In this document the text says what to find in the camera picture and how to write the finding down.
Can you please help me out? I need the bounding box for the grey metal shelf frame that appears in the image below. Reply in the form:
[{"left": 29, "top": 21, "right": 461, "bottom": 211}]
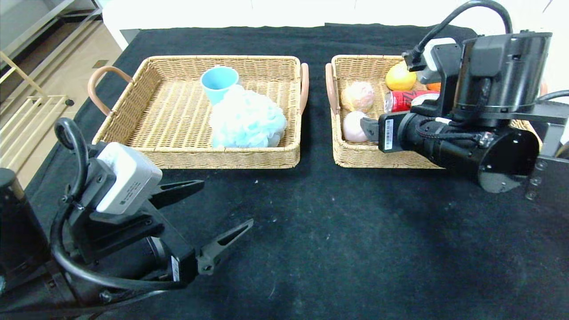
[{"left": 0, "top": 0, "right": 103, "bottom": 58}]

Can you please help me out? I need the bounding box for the wicker basket with food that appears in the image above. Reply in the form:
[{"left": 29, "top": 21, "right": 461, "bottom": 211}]
[{"left": 325, "top": 55, "right": 548, "bottom": 169}]

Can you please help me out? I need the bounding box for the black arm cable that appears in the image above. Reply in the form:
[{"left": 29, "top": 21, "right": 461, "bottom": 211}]
[
  {"left": 50, "top": 118, "right": 187, "bottom": 292},
  {"left": 402, "top": 0, "right": 569, "bottom": 104}
]

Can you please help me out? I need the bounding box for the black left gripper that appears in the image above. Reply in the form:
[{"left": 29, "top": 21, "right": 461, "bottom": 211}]
[{"left": 99, "top": 179, "right": 254, "bottom": 286}]

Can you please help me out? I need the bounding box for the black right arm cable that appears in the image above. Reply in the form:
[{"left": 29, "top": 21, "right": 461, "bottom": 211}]
[{"left": 402, "top": 0, "right": 569, "bottom": 104}]

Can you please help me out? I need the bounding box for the teal plastic mug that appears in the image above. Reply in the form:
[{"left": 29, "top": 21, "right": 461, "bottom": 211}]
[{"left": 200, "top": 66, "right": 240, "bottom": 106}]

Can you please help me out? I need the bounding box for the pink peach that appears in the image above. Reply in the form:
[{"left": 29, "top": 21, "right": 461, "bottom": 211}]
[{"left": 342, "top": 111, "right": 370, "bottom": 143}]

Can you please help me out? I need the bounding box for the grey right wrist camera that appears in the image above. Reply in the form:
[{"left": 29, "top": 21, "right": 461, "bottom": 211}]
[{"left": 420, "top": 38, "right": 458, "bottom": 85}]

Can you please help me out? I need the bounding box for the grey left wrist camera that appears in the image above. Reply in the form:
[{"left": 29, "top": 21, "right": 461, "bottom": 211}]
[{"left": 96, "top": 142, "right": 163, "bottom": 215}]

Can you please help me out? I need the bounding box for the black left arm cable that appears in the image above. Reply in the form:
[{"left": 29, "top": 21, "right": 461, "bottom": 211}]
[{"left": 50, "top": 118, "right": 187, "bottom": 292}]

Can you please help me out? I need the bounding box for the light blue bath loofah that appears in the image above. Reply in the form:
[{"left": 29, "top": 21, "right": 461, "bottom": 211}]
[{"left": 209, "top": 84, "right": 289, "bottom": 149}]

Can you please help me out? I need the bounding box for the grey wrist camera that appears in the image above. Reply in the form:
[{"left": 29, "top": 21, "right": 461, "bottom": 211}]
[
  {"left": 96, "top": 142, "right": 163, "bottom": 215},
  {"left": 420, "top": 38, "right": 458, "bottom": 85}
]

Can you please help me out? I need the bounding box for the cream wooden rack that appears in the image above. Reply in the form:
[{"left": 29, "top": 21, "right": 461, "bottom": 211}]
[{"left": 0, "top": 51, "right": 75, "bottom": 174}]

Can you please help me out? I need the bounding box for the red cola can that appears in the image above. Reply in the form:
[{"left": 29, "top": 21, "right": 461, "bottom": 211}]
[{"left": 385, "top": 90, "right": 441, "bottom": 113}]

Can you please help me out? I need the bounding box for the yellow pear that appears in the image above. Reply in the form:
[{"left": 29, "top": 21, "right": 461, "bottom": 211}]
[{"left": 385, "top": 61, "right": 417, "bottom": 92}]

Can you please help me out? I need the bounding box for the gold Red Bull can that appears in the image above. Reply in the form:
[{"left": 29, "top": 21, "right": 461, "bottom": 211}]
[{"left": 411, "top": 93, "right": 441, "bottom": 107}]

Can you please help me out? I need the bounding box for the lumpy pink bread bun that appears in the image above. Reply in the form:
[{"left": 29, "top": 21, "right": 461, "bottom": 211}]
[{"left": 341, "top": 81, "right": 375, "bottom": 113}]

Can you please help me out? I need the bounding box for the empty wicker basket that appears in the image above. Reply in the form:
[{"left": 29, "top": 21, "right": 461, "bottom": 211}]
[{"left": 88, "top": 56, "right": 309, "bottom": 170}]

